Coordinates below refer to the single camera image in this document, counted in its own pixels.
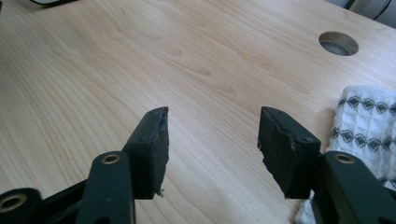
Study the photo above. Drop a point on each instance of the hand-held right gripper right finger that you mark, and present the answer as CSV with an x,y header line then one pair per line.
x,y
286,155

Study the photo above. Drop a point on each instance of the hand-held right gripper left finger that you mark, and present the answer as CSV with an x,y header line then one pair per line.
x,y
149,155

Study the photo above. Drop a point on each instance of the white diamond-patterned cloth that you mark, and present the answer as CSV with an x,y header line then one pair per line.
x,y
364,124

